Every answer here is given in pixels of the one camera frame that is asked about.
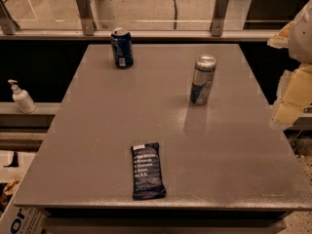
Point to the left metal glass bracket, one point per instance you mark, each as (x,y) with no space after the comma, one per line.
(86,17)

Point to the white cardboard box blue print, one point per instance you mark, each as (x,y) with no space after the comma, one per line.
(17,220)

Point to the metal glass bracket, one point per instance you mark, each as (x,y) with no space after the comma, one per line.
(220,9)
(86,17)

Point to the far left metal bracket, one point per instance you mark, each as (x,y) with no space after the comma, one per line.
(7,24)

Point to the right metal glass bracket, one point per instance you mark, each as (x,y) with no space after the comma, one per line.
(220,9)

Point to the white pipe behind glass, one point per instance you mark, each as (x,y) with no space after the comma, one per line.
(105,14)

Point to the dark blue snack bar wrapper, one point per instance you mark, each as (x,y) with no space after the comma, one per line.
(148,183)

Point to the dark blue soda can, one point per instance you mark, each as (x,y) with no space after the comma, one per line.
(121,43)

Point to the white pump dispenser bottle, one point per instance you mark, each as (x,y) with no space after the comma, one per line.
(22,98)

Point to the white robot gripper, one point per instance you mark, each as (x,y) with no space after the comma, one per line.
(302,39)

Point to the silver blue redbull can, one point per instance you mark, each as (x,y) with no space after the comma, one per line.
(203,77)

